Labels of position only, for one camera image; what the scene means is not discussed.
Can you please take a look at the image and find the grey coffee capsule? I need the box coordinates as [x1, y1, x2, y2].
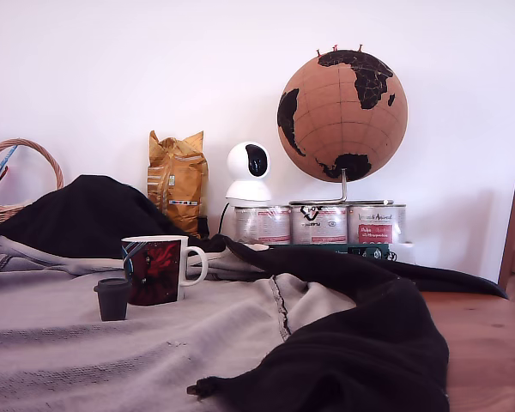
[93, 277, 131, 323]

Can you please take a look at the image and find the red patterned coffee mug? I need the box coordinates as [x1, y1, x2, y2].
[120, 234, 209, 306]

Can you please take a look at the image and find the silver tin, dense red label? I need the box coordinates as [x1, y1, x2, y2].
[233, 204, 293, 245]

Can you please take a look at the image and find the silver tin, black logo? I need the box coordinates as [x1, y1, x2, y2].
[290, 203, 349, 245]

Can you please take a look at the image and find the yellow paper bag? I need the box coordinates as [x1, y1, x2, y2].
[147, 130, 209, 239]

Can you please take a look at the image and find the green box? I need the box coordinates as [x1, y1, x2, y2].
[265, 242, 391, 261]

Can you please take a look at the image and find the metal globe stand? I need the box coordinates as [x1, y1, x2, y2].
[288, 168, 395, 207]

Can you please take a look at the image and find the cork globe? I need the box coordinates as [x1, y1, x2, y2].
[276, 48, 409, 184]

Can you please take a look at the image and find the white box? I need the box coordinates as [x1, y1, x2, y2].
[387, 241, 417, 265]

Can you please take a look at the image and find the black and grey cloth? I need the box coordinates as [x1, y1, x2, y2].
[0, 173, 510, 412]

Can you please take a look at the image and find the blue pen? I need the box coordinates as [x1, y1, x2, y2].
[0, 144, 19, 190]

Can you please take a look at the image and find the white security camera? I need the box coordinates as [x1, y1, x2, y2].
[224, 141, 272, 209]

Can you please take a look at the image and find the black camera cable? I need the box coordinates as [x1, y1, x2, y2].
[217, 201, 232, 236]

